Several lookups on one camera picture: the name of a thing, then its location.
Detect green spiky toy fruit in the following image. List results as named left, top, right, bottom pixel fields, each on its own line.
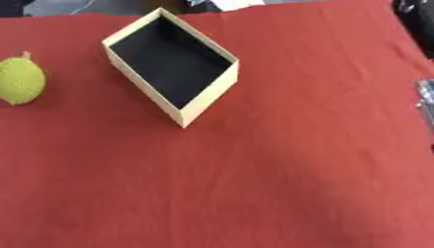
left=0, top=50, right=47, bottom=107

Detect tan cardboard box black inside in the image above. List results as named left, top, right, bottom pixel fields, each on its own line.
left=100, top=7, right=241, bottom=130

